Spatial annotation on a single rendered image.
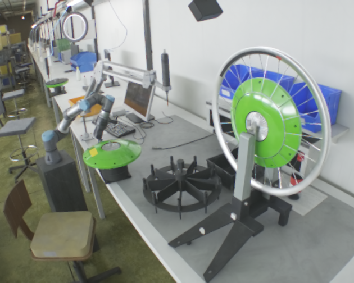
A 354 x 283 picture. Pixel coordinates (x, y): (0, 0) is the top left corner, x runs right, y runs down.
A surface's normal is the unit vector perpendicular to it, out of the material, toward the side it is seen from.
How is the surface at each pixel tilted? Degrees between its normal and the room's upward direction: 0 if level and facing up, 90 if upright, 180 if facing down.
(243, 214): 90
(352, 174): 90
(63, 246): 0
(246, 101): 81
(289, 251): 0
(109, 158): 21
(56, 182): 90
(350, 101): 90
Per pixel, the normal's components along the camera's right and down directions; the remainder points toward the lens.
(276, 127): -0.70, 0.28
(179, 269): -0.05, -0.91
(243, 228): -0.30, -0.79
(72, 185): 0.66, 0.27
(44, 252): 0.14, 0.39
